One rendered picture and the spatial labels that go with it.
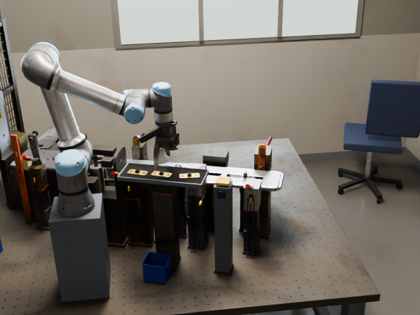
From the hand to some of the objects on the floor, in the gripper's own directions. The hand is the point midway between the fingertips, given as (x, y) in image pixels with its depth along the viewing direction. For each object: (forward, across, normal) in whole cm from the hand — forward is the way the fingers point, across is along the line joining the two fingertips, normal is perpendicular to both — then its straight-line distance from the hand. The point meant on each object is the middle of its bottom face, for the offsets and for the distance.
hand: (161, 163), depth 245 cm
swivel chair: (+121, +224, -83) cm, 268 cm away
